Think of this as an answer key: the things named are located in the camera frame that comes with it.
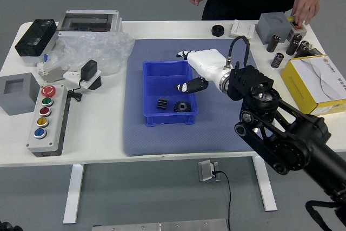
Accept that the person's left hand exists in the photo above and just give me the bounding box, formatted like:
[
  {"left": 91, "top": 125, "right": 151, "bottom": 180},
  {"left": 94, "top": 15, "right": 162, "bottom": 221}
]
[{"left": 291, "top": 0, "right": 321, "bottom": 28}]

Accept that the white power socket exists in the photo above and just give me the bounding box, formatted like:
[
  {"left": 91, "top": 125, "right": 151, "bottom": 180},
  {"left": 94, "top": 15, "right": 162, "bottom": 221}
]
[{"left": 62, "top": 69, "right": 103, "bottom": 90}]

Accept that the white red-button switch box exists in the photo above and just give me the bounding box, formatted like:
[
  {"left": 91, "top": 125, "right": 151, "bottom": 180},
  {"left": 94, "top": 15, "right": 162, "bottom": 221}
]
[{"left": 288, "top": 16, "right": 309, "bottom": 37}]

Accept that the silver metal plate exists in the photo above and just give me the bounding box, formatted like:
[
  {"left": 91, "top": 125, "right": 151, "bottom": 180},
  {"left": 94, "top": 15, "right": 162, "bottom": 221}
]
[{"left": 91, "top": 218, "right": 229, "bottom": 231}]

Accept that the white wall switch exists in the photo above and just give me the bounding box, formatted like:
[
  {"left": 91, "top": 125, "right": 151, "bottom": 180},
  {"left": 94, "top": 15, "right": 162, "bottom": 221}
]
[{"left": 230, "top": 19, "right": 257, "bottom": 39}]

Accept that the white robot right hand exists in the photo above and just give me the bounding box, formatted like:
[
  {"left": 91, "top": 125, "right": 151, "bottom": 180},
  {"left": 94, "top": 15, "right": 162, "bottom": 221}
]
[{"left": 174, "top": 49, "right": 230, "bottom": 94}]

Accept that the grey-blue mat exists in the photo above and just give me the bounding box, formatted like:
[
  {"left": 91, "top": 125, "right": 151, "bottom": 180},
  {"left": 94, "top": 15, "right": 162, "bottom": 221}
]
[{"left": 122, "top": 38, "right": 274, "bottom": 157}]

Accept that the clear plastic bag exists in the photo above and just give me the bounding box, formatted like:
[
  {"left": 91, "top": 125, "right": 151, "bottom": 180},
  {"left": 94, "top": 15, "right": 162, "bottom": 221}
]
[{"left": 43, "top": 32, "right": 135, "bottom": 76}]

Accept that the white circuit breaker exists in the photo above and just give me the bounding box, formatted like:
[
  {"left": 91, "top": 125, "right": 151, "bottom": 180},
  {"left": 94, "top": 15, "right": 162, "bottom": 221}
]
[{"left": 36, "top": 62, "right": 67, "bottom": 83}]

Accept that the black lidded enclosure box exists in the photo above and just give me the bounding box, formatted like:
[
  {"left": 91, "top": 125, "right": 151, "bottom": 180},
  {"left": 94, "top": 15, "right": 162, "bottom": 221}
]
[{"left": 14, "top": 19, "right": 59, "bottom": 65}]

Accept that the grey windowed distribution box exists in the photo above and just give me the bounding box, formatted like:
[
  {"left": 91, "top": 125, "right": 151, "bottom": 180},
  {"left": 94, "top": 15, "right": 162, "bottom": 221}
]
[{"left": 56, "top": 9, "right": 123, "bottom": 38}]

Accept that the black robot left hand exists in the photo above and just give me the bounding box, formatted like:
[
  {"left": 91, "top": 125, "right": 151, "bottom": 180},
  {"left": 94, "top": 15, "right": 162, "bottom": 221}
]
[{"left": 0, "top": 220, "right": 22, "bottom": 231}]

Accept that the dark cylindrical capacitor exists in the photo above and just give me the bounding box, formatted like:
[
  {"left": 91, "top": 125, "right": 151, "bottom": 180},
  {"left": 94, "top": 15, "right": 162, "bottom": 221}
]
[{"left": 271, "top": 52, "right": 284, "bottom": 69}]

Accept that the black power adapter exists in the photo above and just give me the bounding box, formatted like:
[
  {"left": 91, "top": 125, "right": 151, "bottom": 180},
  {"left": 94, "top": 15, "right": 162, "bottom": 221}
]
[{"left": 79, "top": 60, "right": 98, "bottom": 83}]

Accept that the big black gear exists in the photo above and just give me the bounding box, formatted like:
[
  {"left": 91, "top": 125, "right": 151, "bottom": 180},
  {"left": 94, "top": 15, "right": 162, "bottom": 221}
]
[{"left": 172, "top": 100, "right": 191, "bottom": 113}]

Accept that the white table leg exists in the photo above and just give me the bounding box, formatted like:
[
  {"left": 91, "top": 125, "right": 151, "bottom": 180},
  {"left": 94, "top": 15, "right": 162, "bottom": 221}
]
[
  {"left": 63, "top": 164, "right": 85, "bottom": 225},
  {"left": 252, "top": 156, "right": 278, "bottom": 212}
]

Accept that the black round knob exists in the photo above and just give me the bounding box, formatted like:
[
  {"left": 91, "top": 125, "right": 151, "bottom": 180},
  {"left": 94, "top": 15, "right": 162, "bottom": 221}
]
[{"left": 211, "top": 24, "right": 225, "bottom": 37}]

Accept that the yellow and white carton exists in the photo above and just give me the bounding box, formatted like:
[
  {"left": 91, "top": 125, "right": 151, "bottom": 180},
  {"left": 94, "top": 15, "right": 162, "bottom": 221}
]
[{"left": 280, "top": 55, "right": 346, "bottom": 117}]

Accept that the blue plastic box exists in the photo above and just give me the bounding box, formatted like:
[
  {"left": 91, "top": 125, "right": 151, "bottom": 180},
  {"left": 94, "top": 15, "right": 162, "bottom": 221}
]
[{"left": 142, "top": 60, "right": 199, "bottom": 128}]

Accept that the grey push-button control box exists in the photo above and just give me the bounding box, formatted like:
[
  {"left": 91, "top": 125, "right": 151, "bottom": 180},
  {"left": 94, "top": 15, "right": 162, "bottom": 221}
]
[{"left": 26, "top": 84, "right": 71, "bottom": 158}]

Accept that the grey cube with square hole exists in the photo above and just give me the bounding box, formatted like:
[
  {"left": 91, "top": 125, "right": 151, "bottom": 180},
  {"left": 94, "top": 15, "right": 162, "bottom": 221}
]
[{"left": 0, "top": 72, "right": 41, "bottom": 117}]

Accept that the small black block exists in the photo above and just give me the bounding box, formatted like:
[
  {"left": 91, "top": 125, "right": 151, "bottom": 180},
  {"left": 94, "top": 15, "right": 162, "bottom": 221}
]
[{"left": 308, "top": 48, "right": 327, "bottom": 58}]

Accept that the black floor cable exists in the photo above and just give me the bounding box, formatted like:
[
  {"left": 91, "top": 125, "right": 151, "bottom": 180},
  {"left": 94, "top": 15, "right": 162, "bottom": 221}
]
[{"left": 212, "top": 170, "right": 232, "bottom": 231}]

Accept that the silver floor socket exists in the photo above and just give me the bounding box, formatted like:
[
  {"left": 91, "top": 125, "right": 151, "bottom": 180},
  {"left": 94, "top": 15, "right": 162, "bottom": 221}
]
[{"left": 198, "top": 159, "right": 222, "bottom": 182}]

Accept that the grey cube with round recess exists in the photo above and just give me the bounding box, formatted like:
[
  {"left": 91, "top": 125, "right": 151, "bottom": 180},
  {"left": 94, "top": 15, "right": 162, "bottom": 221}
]
[{"left": 256, "top": 11, "right": 294, "bottom": 44}]

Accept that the black adapter cord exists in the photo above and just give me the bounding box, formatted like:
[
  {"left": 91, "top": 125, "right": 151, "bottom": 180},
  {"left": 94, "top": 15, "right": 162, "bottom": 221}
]
[{"left": 66, "top": 79, "right": 84, "bottom": 102}]

